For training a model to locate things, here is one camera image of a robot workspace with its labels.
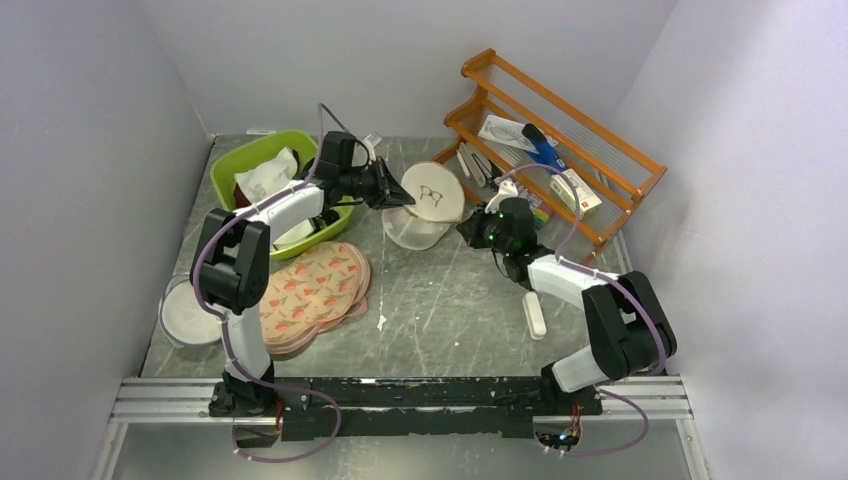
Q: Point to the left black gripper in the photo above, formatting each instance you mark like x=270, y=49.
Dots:
x=388, y=192

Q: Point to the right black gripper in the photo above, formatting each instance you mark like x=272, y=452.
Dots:
x=471, y=228

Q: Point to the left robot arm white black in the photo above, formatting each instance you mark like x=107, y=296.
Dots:
x=231, y=266

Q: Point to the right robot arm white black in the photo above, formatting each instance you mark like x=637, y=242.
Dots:
x=627, y=328

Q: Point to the colourful marker pack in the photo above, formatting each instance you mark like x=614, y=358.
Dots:
x=541, y=211

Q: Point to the white plastic bar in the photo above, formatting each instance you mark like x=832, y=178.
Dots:
x=534, y=316

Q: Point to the white black items under rack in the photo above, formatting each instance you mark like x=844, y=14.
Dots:
x=477, y=167

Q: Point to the white green box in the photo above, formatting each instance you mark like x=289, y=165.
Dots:
x=574, y=192

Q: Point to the white packet on rack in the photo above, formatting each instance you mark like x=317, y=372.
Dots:
x=506, y=132

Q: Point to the orange wooden rack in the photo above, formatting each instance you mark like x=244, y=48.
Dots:
x=620, y=174

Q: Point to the floral peach placemat stack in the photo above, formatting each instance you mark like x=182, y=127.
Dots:
x=321, y=288

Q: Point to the white cloth in basin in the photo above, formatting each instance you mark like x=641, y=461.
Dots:
x=265, y=179

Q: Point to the green plastic basin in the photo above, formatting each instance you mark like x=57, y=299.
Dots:
x=261, y=150

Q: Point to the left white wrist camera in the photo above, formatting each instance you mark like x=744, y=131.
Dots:
x=371, y=141

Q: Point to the blue handled tool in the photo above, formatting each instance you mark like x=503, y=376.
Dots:
x=544, y=153

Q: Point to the aluminium rail frame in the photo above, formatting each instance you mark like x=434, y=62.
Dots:
x=184, y=401

